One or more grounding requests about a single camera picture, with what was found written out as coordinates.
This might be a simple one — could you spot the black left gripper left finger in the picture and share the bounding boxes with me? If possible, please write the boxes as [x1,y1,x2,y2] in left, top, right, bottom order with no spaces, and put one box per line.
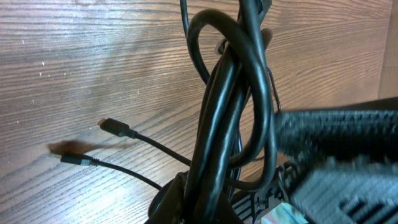
[145,172,187,224]

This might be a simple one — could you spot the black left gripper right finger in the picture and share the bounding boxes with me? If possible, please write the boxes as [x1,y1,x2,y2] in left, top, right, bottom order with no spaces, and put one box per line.
[216,193,243,224]

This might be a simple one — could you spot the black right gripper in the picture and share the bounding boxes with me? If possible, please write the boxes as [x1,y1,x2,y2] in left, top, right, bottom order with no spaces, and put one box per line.
[275,110,397,223]

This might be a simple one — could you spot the black usb cable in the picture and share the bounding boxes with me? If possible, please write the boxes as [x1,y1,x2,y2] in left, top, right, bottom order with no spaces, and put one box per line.
[58,0,282,224]

